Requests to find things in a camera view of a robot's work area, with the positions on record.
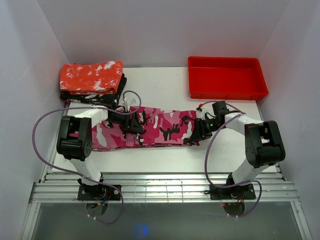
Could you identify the orange white folded trousers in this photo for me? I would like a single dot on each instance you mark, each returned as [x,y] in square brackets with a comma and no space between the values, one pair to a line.
[99,78]

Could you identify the black camo folded trousers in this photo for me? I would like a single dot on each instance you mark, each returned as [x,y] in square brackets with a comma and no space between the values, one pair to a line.
[108,100]

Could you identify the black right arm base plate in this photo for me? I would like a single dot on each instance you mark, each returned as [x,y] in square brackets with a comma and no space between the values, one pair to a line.
[245,192]

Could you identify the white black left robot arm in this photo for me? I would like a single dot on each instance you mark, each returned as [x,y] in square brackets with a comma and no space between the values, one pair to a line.
[75,143]

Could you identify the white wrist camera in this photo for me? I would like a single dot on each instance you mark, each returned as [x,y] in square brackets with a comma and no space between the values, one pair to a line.
[131,102]
[202,113]

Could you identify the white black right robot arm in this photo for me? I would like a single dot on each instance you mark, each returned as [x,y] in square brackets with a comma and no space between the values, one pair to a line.
[263,147]

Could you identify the red plastic tray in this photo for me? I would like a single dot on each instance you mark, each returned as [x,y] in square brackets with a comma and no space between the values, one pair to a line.
[226,78]

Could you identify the pink camo trousers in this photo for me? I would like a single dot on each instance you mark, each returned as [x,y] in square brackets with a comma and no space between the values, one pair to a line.
[163,128]

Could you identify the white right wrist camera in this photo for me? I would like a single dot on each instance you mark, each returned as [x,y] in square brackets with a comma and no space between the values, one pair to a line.
[202,113]

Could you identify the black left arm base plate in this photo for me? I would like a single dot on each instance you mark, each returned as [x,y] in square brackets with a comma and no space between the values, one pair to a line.
[99,193]

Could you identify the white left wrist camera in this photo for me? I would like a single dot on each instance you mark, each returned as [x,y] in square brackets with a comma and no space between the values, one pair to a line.
[131,102]

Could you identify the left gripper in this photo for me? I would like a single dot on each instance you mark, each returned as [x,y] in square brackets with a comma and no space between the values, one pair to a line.
[132,125]

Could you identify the aluminium rail frame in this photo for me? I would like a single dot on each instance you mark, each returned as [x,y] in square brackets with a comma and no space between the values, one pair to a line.
[164,198]

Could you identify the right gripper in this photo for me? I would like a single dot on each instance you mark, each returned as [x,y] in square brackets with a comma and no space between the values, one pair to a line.
[199,132]

